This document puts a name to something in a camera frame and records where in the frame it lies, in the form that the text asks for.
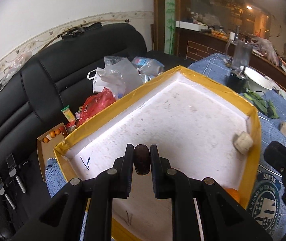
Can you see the large beige foam chunk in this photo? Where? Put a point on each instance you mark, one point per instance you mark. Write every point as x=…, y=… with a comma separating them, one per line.
x=282, y=128

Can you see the cardboard box with oranges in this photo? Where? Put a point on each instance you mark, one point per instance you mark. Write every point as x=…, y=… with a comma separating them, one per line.
x=45, y=145

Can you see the black box device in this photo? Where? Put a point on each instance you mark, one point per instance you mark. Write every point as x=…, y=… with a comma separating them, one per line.
x=236, y=81

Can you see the clear glass pitcher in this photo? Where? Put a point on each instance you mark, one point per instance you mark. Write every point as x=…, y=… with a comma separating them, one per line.
x=241, y=56

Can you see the white enamel basin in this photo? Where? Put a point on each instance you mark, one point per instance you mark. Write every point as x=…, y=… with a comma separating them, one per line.
x=256, y=81

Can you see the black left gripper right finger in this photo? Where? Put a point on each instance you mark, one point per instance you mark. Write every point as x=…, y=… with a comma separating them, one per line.
x=201, y=209

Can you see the green leaves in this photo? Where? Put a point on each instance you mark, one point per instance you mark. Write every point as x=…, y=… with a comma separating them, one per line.
x=263, y=105

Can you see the orange mandarin in tray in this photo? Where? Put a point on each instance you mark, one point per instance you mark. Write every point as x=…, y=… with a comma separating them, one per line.
x=234, y=194

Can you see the yellow-rimmed white foam tray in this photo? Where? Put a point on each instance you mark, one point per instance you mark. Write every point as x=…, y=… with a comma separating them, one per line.
x=192, y=120

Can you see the black leather sofa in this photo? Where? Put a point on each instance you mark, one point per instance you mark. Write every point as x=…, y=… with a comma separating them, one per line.
x=32, y=102

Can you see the pink plastic bag on counter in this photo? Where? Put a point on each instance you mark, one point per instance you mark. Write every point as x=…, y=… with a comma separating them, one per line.
x=265, y=47

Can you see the red plastic bag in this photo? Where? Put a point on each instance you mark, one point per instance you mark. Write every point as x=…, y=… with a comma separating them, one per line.
x=95, y=104

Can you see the dark red jujube fruit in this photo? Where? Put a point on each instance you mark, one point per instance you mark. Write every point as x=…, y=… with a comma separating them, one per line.
x=142, y=159

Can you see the grey plastic bag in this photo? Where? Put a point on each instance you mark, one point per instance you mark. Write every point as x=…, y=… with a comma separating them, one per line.
x=121, y=75

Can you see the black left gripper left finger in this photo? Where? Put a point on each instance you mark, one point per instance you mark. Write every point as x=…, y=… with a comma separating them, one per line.
x=83, y=209

